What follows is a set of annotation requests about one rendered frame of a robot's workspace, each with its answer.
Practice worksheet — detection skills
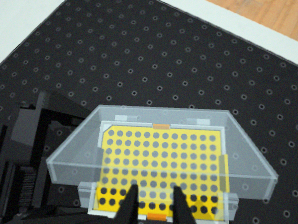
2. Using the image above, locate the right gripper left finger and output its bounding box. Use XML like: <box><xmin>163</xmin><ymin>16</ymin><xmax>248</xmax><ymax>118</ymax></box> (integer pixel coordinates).
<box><xmin>110</xmin><ymin>184</ymin><xmax>139</xmax><ymax>224</ymax></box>

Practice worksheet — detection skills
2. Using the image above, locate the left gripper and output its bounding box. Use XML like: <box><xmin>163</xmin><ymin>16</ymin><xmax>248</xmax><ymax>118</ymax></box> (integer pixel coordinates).
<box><xmin>0</xmin><ymin>90</ymin><xmax>107</xmax><ymax>224</ymax></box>

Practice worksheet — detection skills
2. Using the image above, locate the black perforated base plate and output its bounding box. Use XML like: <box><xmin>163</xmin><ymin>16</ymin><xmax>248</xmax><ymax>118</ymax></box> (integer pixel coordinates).
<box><xmin>0</xmin><ymin>0</ymin><xmax>298</xmax><ymax>224</ymax></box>

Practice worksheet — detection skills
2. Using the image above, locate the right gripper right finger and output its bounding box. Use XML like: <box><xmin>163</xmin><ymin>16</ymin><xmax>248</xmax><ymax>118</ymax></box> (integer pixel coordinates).
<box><xmin>172</xmin><ymin>186</ymin><xmax>197</xmax><ymax>224</ymax></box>

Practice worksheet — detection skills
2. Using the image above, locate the yellow perforated plate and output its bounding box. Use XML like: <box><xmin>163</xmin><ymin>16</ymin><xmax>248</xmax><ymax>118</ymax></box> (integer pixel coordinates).
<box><xmin>96</xmin><ymin>188</ymin><xmax>217</xmax><ymax>220</ymax></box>

